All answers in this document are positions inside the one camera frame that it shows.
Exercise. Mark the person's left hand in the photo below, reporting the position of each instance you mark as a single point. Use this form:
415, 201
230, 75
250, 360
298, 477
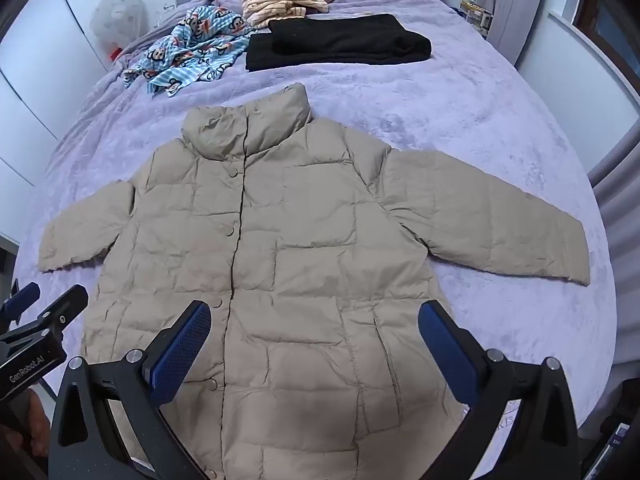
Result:
32, 415

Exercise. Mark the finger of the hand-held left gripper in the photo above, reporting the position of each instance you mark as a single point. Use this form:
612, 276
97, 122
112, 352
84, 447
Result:
62, 307
22, 297

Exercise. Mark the blue monkey print garment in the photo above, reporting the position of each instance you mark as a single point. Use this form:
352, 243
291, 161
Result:
192, 47

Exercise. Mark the pale grey curtain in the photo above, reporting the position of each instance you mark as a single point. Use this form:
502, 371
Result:
515, 10
617, 240

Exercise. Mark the beige puffer jacket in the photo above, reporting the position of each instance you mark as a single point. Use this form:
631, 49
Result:
300, 260

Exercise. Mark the lavender plush blanket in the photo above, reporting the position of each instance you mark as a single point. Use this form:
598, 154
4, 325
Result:
475, 120

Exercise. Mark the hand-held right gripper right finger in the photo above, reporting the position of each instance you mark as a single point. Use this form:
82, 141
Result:
445, 347

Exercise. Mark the white covered round fan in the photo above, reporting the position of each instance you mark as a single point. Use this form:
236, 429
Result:
117, 15

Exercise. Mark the black folded garment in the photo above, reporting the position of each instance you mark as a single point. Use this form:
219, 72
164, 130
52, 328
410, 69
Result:
335, 42

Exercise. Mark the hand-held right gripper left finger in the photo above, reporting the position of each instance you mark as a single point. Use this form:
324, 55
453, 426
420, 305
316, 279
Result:
182, 350

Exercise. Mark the small boxes on nightstand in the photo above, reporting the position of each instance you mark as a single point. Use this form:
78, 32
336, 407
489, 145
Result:
475, 12

